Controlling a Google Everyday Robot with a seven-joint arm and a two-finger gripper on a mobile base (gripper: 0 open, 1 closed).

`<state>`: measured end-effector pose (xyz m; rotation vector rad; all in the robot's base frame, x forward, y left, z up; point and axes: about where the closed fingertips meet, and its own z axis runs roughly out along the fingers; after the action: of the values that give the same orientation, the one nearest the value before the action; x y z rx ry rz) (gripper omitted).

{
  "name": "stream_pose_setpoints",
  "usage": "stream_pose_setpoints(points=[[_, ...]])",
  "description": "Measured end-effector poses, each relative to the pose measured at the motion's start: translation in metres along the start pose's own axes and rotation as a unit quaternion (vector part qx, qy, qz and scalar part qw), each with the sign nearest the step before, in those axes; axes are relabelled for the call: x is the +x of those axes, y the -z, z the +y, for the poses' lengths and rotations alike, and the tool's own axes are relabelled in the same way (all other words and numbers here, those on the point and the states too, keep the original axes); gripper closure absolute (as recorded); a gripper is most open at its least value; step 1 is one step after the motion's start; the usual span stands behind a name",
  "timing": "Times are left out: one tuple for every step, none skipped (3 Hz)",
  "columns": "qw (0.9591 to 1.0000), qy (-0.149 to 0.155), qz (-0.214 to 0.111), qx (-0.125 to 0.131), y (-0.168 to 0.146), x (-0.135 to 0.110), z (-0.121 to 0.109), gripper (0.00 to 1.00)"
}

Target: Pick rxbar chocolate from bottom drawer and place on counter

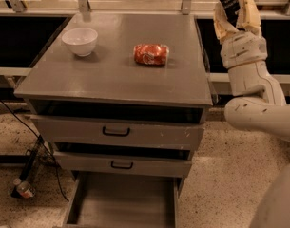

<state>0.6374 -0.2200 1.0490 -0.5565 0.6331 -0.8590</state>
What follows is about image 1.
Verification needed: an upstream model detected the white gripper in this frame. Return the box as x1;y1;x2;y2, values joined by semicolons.
213;0;267;69

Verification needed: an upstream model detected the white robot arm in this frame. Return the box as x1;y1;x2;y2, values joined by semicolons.
213;0;290;228

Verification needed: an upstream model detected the grey top drawer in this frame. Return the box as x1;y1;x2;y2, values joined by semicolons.
31;115;203;150

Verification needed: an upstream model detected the grey drawer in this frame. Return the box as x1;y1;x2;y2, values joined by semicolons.
54;172;178;228
31;115;203;150
54;142;192;178

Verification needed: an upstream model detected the grey drawer cabinet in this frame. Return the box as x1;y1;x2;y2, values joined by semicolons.
13;12;214;182

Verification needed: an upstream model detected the grey middle drawer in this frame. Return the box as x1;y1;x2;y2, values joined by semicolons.
54;142;192;178

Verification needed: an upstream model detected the grey bottom drawer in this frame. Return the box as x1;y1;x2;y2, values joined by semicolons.
54;172;178;228

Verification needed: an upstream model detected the right black bin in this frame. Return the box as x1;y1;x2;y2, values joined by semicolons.
197;19;290;75

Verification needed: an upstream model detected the black bin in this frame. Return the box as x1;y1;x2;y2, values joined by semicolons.
0;16;69;68
197;19;290;75

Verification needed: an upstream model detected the crushed red soda can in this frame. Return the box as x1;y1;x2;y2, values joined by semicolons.
133;44;169;66

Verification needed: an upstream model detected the white bowl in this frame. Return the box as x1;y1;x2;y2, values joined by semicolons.
62;28;98;57

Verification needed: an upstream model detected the left black bin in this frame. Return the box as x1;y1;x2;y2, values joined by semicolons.
0;16;69;68

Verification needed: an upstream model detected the black floor stand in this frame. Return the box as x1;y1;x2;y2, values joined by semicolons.
10;137;44;198

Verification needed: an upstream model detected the plastic water bottle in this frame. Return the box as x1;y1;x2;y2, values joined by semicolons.
13;178;35;199

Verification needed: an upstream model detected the black cable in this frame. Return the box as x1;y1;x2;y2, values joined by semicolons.
0;98;70;203

